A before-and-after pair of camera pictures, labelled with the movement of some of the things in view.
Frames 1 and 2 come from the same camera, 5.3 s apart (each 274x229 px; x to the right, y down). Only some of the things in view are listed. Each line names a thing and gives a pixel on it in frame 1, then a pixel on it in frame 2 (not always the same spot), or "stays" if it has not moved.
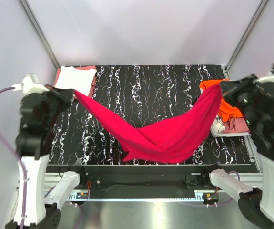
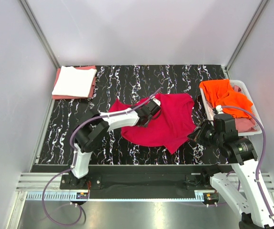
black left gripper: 65,94 → 145,126
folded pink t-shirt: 82,67 stays
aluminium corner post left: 40,34 stays
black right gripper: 229,88 → 197,136
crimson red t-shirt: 174,141 → 173,125
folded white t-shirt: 80,80 stays
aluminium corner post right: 260,9 stays
